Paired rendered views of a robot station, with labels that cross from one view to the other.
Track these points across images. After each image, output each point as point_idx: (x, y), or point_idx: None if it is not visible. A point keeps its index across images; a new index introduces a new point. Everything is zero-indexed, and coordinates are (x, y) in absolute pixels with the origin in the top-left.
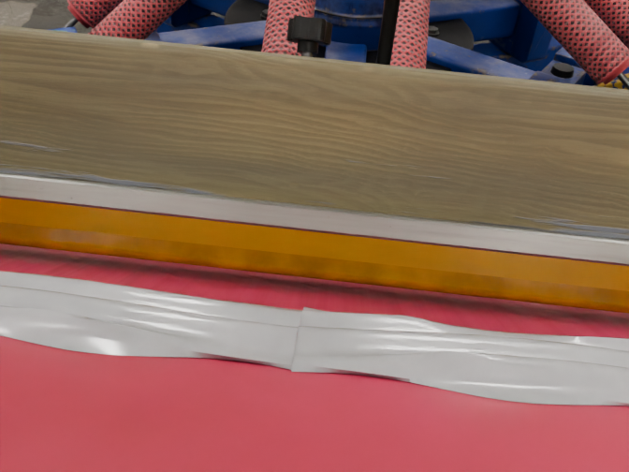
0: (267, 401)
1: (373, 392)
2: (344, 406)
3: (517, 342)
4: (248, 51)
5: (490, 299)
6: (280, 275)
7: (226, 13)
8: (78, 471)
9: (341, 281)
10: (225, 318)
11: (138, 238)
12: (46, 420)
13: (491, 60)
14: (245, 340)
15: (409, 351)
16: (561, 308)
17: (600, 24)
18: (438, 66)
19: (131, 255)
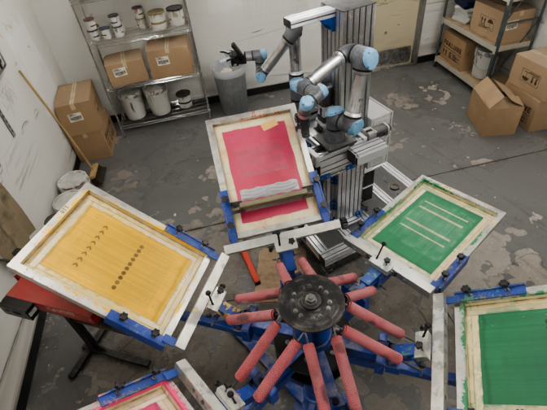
0: (268, 181)
1: (264, 184)
2: (264, 181)
3: (257, 192)
4: (279, 194)
5: (259, 209)
6: (276, 205)
7: (348, 324)
8: (271, 172)
9: (271, 207)
10: (273, 186)
11: None
12: (274, 175)
13: (266, 326)
14: (271, 185)
15: (263, 189)
16: (253, 210)
17: (242, 294)
18: (280, 321)
19: None
